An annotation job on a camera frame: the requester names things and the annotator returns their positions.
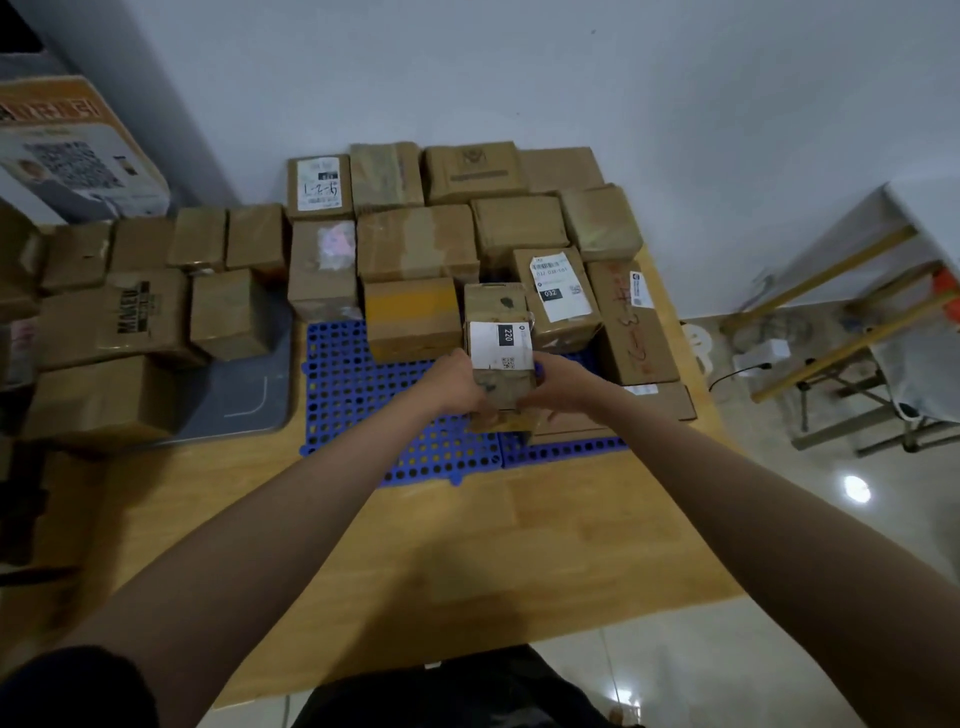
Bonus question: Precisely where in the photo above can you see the pile of brown cardboard boxes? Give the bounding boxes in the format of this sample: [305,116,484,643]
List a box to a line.
[0,201,291,453]
[285,141,699,445]

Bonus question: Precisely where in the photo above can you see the person's black sleeve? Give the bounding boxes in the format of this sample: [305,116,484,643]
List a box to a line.
[0,645,161,728]

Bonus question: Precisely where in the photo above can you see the white power adapter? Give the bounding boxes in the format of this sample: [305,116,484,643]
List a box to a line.
[732,338,793,377]

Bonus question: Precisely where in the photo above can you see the person's right hand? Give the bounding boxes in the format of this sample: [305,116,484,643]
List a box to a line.
[516,351,625,423]

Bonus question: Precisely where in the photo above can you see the person's left hand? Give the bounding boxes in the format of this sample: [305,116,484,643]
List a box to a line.
[414,348,500,421]

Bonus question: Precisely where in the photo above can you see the person's left forearm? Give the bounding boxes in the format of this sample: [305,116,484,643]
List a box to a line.
[56,378,451,728]

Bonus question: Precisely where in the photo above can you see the orange item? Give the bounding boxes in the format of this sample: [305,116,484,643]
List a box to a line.
[931,267,960,324]

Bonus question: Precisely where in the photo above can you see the large orange printed carton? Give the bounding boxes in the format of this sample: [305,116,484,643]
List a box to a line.
[0,73,172,226]

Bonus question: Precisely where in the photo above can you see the blue perforated plastic mat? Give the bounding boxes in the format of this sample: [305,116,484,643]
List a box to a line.
[298,318,631,489]

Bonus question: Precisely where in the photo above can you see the black cable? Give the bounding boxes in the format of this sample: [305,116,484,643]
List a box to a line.
[708,362,774,393]

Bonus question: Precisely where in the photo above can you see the person's right forearm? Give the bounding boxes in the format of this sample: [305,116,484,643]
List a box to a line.
[588,382,960,728]

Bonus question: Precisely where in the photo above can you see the person's black shorts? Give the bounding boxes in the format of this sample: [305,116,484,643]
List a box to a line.
[291,643,640,728]

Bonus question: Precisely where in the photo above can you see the small white-labelled parcel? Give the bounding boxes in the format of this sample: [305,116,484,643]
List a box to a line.
[463,318,541,435]

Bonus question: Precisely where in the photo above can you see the white plastic bag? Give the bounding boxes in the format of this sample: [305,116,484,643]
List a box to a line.
[868,321,960,426]

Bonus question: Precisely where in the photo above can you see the white table with yellow frame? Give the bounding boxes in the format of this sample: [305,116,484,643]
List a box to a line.
[718,180,960,460]

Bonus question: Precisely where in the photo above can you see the grey tray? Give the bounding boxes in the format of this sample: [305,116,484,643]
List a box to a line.
[159,288,295,445]

